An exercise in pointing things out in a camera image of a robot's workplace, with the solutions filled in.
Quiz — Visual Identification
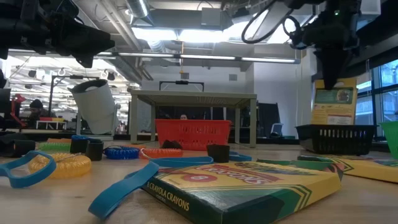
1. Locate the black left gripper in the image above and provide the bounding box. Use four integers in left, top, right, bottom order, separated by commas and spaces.
18, 0, 116, 68

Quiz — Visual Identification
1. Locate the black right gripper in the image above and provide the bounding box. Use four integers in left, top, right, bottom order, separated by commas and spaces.
303, 0, 363, 91

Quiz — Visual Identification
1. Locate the yellow green Crayola crayon box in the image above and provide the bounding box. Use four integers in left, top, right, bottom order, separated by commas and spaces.
141, 161, 343, 224
257, 154, 398, 184
310, 77, 358, 126

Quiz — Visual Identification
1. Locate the black plastic basket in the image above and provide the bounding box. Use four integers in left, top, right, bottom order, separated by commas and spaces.
295, 123, 377, 156

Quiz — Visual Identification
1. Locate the green coil wrist keychain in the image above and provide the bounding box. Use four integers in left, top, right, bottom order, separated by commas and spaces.
38, 142, 73, 153

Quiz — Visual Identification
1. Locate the yellow coil wrist keychain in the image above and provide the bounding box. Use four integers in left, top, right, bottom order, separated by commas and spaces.
28, 152, 93, 180

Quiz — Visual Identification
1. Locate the orange coil wrist keychain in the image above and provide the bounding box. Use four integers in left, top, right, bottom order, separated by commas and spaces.
138, 147, 185, 161

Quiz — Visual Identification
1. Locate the red plastic basket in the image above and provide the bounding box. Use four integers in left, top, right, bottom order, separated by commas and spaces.
154, 118, 233, 152

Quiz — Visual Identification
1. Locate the blue chair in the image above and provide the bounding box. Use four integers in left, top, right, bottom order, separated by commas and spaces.
269, 122, 284, 138

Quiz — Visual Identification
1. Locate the pale green mesh shelf riser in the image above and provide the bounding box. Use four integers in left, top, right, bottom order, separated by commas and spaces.
129, 89, 258, 149

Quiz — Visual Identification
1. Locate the long ceiling light strip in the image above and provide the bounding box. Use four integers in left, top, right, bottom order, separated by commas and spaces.
93, 51, 302, 65

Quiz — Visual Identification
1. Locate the wide black silicone wristband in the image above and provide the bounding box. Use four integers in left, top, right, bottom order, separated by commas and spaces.
160, 139, 184, 151

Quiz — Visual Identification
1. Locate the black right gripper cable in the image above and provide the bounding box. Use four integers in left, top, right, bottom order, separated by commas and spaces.
241, 0, 308, 50

